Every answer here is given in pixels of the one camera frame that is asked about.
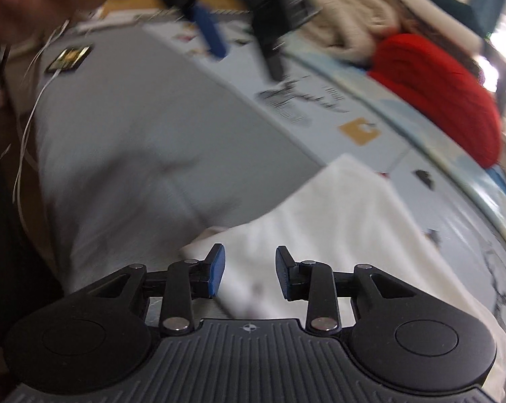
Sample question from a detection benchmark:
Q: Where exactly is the small dark label card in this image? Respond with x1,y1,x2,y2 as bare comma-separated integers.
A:
45,46,93,74

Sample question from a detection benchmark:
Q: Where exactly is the white cable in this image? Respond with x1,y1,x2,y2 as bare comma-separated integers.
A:
10,18,72,236

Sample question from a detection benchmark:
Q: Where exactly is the grey bed mat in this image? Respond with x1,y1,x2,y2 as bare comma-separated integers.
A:
32,27,321,293

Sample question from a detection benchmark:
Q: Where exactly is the white garment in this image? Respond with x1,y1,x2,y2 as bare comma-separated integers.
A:
182,155,506,400

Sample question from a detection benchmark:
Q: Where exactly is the printed light blue bedsheet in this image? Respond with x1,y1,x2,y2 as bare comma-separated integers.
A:
144,14,506,332

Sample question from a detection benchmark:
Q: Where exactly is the cream folded quilt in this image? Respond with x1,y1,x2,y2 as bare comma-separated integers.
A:
300,0,407,66

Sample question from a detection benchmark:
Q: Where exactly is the red folded blanket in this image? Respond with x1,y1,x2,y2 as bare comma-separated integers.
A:
369,34,502,169

